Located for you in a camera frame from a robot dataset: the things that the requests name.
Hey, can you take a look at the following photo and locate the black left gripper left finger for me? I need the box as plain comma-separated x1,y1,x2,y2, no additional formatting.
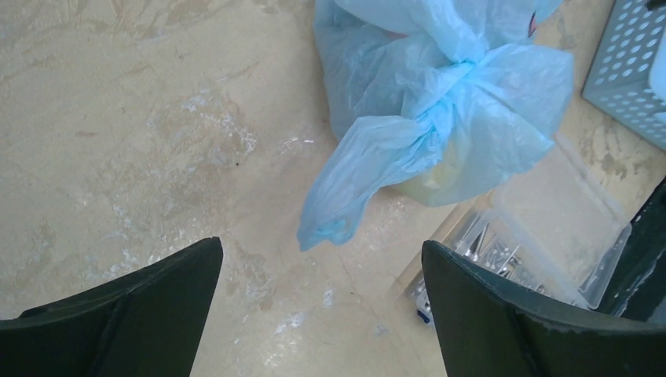
1,237,223,376

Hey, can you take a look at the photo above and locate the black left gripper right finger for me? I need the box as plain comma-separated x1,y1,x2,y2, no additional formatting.
422,240,665,376

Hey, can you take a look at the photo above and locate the light blue plastic basket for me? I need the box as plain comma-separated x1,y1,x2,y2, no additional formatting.
582,1,665,150

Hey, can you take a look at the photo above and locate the clear plastic organizer box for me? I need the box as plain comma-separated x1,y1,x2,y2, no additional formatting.
433,134,631,309

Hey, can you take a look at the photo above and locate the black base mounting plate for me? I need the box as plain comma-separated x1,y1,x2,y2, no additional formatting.
596,181,665,324

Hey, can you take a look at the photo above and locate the light blue printed plastic bag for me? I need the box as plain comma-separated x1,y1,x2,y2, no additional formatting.
297,1,574,251

